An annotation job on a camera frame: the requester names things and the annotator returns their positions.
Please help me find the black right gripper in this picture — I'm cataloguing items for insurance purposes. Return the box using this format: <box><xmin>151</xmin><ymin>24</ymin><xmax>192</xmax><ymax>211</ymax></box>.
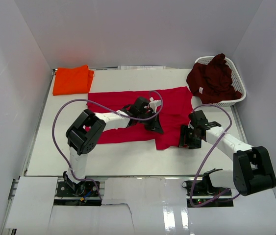
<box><xmin>178</xmin><ymin>125</ymin><xmax>202</xmax><ymax>149</ymax></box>

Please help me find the white plastic laundry basket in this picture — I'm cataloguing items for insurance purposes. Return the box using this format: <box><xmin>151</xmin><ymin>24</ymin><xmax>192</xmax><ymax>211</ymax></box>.
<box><xmin>194</xmin><ymin>56</ymin><xmax>248</xmax><ymax>108</ymax></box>

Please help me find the bright red t shirt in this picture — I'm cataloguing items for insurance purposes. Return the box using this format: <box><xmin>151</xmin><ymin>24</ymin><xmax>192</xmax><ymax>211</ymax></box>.
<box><xmin>86</xmin><ymin>87</ymin><xmax>194</xmax><ymax>150</ymax></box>

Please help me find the orange folded t shirt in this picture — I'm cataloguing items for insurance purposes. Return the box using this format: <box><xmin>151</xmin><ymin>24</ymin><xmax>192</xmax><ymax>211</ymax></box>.
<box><xmin>52</xmin><ymin>65</ymin><xmax>95</xmax><ymax>96</ymax></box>

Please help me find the dark maroon t shirt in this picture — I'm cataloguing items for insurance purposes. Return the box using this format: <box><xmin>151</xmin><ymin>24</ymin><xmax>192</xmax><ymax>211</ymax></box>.
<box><xmin>186</xmin><ymin>53</ymin><xmax>242</xmax><ymax>104</ymax></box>

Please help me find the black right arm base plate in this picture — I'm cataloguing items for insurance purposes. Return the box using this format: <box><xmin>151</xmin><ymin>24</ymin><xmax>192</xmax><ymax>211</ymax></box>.
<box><xmin>181</xmin><ymin>177</ymin><xmax>234</xmax><ymax>208</ymax></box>

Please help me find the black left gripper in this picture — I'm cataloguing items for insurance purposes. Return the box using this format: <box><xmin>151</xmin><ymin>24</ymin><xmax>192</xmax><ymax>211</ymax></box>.
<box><xmin>137</xmin><ymin>111</ymin><xmax>164</xmax><ymax>135</ymax></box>

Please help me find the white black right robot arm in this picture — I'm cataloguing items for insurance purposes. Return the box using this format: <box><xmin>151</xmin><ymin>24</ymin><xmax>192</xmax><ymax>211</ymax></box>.
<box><xmin>179</xmin><ymin>110</ymin><xmax>276</xmax><ymax>196</ymax></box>

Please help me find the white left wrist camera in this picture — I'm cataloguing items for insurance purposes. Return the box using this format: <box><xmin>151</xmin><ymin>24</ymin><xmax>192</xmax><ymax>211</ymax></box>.
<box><xmin>149</xmin><ymin>97</ymin><xmax>162</xmax><ymax>113</ymax></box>

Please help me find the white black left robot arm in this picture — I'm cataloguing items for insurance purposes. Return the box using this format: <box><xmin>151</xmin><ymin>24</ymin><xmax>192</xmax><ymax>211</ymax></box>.
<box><xmin>64</xmin><ymin>96</ymin><xmax>164</xmax><ymax>195</ymax></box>

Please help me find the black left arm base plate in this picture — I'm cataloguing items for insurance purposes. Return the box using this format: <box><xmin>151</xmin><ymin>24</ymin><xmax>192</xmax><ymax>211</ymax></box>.
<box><xmin>53</xmin><ymin>181</ymin><xmax>104</xmax><ymax>207</ymax></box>

